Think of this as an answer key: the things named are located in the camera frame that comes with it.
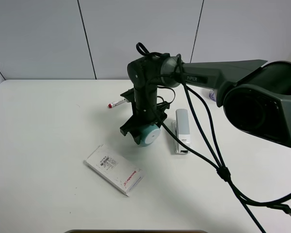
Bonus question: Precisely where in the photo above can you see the white cardboard box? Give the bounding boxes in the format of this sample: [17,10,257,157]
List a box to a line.
[84,144,144,197]

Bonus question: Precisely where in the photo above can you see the dark green robot arm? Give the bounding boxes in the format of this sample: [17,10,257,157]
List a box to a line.
[120,52,291,148]

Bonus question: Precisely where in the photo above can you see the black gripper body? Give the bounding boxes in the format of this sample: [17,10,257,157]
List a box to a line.
[130,102,167,127]

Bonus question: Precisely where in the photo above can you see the red whiteboard marker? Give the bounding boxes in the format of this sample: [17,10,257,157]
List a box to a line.
[108,99,126,109]

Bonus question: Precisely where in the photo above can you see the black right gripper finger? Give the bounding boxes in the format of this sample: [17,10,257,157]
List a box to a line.
[120,116,138,137]

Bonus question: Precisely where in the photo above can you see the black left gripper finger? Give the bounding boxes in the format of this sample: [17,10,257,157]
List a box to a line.
[130,128,143,145]

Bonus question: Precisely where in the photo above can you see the black cable bundle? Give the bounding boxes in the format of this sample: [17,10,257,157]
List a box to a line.
[135,42,291,233]

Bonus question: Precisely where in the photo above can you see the white grey stapler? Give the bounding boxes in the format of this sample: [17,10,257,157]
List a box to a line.
[172,109,191,148]

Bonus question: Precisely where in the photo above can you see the purple round container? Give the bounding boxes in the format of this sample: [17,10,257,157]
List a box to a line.
[209,90,217,102]

